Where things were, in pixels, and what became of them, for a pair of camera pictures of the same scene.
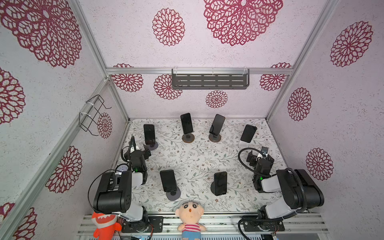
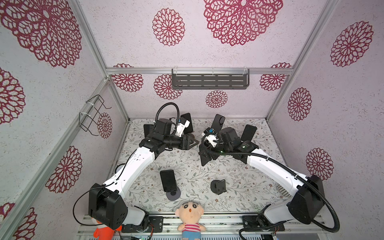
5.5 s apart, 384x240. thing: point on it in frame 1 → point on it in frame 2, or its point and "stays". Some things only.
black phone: x=168 y=180 stays
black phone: x=217 y=124 stays
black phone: x=248 y=133 stays
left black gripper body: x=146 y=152 → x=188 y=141
